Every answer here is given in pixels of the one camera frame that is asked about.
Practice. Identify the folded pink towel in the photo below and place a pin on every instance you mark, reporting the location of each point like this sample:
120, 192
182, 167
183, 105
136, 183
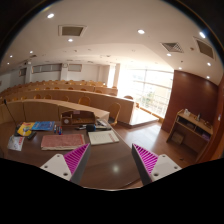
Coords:
62, 142

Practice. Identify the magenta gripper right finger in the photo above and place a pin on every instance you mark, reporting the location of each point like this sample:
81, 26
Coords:
152, 167

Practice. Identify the wooden chair behind desk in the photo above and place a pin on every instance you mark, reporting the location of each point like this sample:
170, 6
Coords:
84, 101

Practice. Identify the wooden chair right of desk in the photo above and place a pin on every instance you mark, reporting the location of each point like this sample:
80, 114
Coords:
114, 110

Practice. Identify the blue book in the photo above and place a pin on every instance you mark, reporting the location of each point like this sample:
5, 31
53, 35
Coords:
43, 126

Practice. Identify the large bright window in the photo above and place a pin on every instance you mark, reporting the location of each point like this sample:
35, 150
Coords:
151, 89

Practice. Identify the ceiling air vent right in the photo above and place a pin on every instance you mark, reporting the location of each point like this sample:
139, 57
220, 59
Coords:
173, 47

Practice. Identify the black gooseneck microphone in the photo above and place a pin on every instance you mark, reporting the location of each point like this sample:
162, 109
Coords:
16, 134

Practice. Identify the white plastic bag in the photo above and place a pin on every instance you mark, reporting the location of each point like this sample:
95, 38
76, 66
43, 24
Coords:
15, 143

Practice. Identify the ceiling air vent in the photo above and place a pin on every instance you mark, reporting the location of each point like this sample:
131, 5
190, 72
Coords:
173, 47
71, 30

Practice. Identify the ceiling air vent left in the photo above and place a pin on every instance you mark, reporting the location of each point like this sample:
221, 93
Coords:
71, 30

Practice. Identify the white paper pad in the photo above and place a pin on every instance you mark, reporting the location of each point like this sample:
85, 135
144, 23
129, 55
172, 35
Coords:
102, 137

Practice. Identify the wooden podium shelf cabinet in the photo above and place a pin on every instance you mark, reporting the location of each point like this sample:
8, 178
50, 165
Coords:
190, 131

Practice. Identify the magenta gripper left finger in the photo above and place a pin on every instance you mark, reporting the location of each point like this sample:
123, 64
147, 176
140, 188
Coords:
70, 166

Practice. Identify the red and blue markers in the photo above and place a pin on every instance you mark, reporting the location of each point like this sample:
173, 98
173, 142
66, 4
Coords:
57, 129

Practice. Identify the black remote control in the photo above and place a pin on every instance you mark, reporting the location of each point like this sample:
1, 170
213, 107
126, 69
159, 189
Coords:
31, 135

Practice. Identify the yellow book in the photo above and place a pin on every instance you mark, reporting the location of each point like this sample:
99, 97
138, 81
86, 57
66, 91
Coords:
25, 129

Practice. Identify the long curved wooden desk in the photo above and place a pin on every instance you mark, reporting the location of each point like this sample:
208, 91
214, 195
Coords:
97, 100

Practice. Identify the black small device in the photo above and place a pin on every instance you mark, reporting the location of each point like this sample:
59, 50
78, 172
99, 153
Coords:
90, 128

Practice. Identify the wooden desk organizer box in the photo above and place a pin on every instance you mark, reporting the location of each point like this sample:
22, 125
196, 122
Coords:
77, 117

